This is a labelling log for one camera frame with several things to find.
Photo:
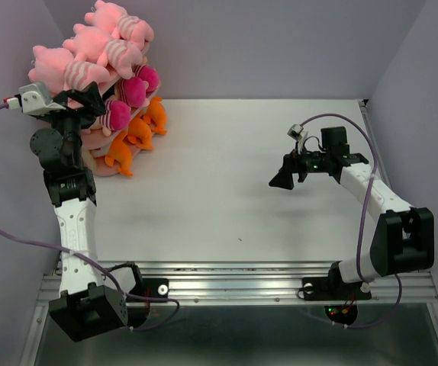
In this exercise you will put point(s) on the orange shark plush mouth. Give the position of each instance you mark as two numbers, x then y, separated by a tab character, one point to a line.
156	115

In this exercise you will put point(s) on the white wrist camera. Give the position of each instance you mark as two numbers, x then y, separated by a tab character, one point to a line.
299	135
34	100

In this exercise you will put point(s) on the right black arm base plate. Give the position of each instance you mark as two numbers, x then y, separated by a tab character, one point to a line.
323	289

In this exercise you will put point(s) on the orange shark plush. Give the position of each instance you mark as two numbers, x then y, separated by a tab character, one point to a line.
139	133

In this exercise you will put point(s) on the doll plush black hair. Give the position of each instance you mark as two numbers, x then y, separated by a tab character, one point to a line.
132	92

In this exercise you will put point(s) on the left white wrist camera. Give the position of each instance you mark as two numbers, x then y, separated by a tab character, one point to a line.
34	100

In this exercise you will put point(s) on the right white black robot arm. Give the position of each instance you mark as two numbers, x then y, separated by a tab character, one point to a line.
403	240

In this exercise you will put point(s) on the orange shark plush back-facing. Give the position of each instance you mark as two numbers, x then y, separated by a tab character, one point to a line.
119	158

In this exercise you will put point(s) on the pink axolotl plush front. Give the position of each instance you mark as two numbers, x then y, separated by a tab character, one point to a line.
60	70

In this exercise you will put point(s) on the doll plush pink striped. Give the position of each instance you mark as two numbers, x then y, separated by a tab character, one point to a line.
149	75

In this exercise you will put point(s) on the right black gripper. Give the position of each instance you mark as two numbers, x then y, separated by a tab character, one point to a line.
292	162

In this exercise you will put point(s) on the pink three-tier wooden shelf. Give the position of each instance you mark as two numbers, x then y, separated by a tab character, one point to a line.
95	144

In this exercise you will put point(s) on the aluminium mounting rail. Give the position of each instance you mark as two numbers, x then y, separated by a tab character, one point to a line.
270	283

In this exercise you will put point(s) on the doll plush edge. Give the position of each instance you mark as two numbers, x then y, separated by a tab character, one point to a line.
116	118

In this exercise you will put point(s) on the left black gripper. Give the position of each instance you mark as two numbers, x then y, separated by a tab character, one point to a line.
88	97

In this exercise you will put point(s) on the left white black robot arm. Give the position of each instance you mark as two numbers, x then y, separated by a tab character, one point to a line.
86	306

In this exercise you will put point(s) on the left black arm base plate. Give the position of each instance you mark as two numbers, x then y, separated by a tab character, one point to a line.
157	288

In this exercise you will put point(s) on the pink axolotl plush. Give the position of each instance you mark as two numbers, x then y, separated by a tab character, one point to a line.
60	70
97	46

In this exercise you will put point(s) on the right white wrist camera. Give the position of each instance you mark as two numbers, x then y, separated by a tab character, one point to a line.
299	135

